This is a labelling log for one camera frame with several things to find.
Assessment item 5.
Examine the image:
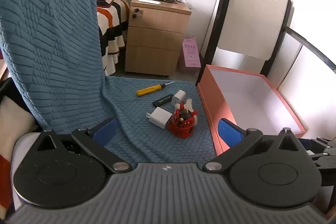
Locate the pink paper bag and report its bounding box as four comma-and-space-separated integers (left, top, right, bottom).
179, 36, 201, 71

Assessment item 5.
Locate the yellow screwdriver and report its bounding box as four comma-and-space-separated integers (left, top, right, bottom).
136, 81, 175, 97

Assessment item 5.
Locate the blue textured blanket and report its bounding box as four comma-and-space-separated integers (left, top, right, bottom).
0, 0, 218, 164

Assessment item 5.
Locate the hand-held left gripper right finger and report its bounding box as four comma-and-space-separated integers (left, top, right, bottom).
205, 118, 305, 172

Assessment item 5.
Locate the striped bed quilt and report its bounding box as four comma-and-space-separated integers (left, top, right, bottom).
96, 0, 131, 75

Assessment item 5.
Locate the white charger with prongs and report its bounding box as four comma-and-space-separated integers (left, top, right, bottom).
145, 107, 173, 131

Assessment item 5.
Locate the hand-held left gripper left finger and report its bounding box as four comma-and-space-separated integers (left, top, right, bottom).
34, 118, 133, 173

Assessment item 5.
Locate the pink cardboard box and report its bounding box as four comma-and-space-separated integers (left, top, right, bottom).
196, 64, 306, 157

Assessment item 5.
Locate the white charger cube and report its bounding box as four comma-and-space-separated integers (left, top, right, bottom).
171, 90, 186, 105

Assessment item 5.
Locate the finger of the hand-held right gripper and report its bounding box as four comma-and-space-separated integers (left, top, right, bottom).
312, 154, 336, 170
310, 137, 336, 155

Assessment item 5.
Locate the black usb stick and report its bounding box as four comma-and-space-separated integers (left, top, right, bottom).
153, 94, 174, 106

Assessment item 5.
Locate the black metal rail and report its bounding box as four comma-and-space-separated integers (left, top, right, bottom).
285, 27, 336, 70

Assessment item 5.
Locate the striped cloth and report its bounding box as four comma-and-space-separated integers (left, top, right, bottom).
0, 77, 40, 215

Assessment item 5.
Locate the wooden nightstand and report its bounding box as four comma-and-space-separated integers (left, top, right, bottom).
125, 0, 192, 77

